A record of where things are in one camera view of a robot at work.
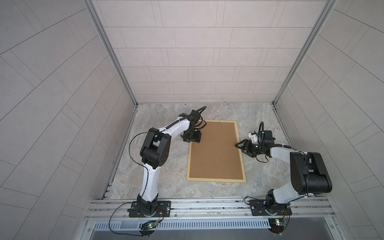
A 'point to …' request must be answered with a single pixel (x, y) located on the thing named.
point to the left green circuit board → (149, 225)
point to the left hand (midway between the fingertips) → (199, 138)
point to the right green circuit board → (277, 225)
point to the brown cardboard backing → (216, 156)
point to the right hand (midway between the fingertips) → (238, 146)
